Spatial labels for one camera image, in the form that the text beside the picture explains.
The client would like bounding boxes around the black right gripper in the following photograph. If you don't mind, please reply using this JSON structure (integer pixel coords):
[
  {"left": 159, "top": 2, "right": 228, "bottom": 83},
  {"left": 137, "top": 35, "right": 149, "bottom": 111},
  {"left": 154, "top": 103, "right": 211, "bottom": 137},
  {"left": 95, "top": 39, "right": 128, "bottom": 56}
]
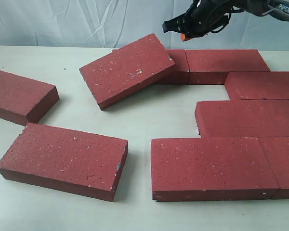
[{"left": 162, "top": 0, "right": 231, "bottom": 41}]

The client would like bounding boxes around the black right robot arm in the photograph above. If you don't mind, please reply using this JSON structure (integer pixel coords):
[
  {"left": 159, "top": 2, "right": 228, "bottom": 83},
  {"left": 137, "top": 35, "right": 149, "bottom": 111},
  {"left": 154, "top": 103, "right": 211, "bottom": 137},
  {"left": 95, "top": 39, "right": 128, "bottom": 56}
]
[{"left": 162, "top": 0, "right": 289, "bottom": 41}]

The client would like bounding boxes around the red brick back row left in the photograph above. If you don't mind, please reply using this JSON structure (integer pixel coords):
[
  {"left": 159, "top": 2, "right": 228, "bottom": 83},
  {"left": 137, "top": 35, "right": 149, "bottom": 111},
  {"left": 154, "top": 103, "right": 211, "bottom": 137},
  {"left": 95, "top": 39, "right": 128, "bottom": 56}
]
[{"left": 112, "top": 49, "right": 190, "bottom": 85}]

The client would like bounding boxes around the red brick back row right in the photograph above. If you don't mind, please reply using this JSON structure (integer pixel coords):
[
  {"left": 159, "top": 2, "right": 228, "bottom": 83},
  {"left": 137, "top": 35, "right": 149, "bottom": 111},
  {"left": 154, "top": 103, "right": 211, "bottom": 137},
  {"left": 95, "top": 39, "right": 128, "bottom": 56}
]
[{"left": 185, "top": 50, "right": 270, "bottom": 85}]

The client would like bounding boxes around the red brick second row right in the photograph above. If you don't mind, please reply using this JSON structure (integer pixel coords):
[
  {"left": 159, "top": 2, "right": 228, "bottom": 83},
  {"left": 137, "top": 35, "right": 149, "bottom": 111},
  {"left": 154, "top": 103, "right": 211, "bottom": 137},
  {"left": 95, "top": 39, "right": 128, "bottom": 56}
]
[{"left": 224, "top": 72, "right": 289, "bottom": 101}]

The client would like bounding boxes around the red brick third row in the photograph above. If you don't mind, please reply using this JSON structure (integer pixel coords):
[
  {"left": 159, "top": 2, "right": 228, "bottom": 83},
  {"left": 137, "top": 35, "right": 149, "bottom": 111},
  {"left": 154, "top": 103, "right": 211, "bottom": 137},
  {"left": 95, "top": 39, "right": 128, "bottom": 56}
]
[{"left": 195, "top": 100, "right": 289, "bottom": 138}]

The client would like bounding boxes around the red brick front row left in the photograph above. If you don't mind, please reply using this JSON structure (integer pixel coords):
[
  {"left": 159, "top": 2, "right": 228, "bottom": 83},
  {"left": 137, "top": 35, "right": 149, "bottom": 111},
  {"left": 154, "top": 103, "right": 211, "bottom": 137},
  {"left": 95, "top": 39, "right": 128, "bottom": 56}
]
[{"left": 151, "top": 138, "right": 280, "bottom": 202}]

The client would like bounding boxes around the red brick front row right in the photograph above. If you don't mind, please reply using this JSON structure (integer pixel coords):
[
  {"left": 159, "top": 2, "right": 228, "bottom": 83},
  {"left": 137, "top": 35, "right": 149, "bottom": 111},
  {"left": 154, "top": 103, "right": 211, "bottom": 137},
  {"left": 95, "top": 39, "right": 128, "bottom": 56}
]
[{"left": 258, "top": 137, "right": 289, "bottom": 199}]

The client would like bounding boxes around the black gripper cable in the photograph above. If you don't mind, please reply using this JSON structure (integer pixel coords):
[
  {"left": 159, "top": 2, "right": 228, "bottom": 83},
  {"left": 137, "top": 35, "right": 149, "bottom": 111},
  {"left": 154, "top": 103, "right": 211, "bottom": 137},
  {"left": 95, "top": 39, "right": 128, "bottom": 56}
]
[{"left": 208, "top": 4, "right": 241, "bottom": 34}]

